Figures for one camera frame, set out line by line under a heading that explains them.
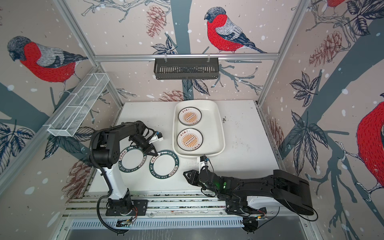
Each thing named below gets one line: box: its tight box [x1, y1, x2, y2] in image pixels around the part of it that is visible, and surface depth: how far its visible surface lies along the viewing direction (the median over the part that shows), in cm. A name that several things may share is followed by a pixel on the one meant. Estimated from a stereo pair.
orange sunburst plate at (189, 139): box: [176, 128, 204, 152], surface depth 100 cm
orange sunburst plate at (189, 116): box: [177, 106, 202, 126], surface depth 113 cm
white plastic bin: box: [172, 99, 226, 159], surface depth 105 cm
